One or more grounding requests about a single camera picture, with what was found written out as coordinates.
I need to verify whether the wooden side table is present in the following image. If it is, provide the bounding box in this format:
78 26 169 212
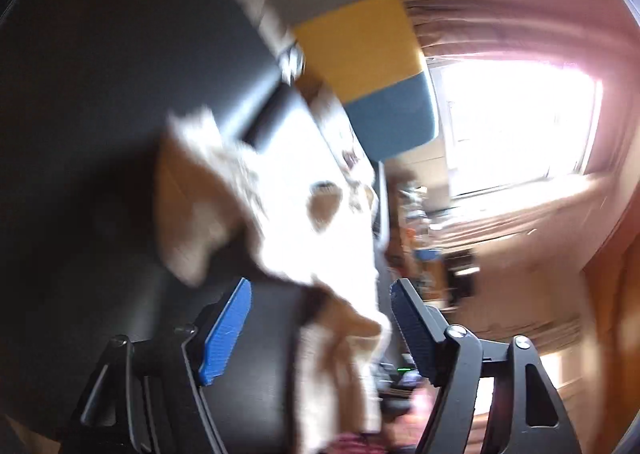
395 182 480 313

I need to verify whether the patterned window curtain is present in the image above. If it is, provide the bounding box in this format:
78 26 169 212
405 0 639 82

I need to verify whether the cream knitted sweater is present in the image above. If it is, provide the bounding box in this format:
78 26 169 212
154 107 390 453

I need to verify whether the grey yellow blue sofa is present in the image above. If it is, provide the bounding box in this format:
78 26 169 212
188 0 442 245

